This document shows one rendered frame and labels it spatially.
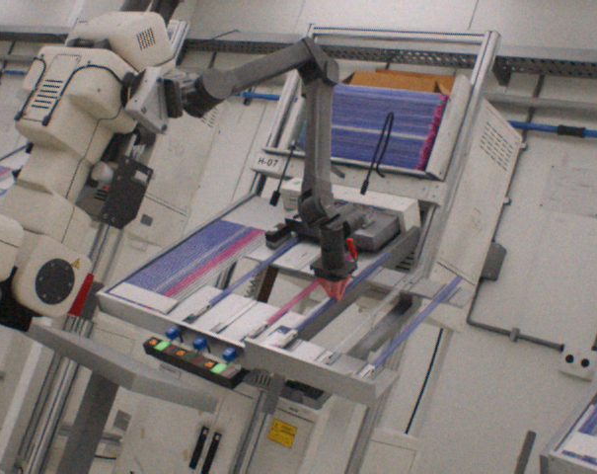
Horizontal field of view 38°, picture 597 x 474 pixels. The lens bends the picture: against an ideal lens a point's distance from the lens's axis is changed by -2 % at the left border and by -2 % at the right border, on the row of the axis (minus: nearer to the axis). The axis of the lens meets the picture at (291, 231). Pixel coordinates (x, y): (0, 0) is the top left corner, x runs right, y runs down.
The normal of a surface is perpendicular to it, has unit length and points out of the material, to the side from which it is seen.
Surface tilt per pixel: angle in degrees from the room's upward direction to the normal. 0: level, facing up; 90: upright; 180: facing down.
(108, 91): 90
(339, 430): 90
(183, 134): 90
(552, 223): 90
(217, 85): 66
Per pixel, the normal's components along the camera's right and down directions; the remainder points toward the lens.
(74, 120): 0.75, 0.18
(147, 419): -0.58, -0.31
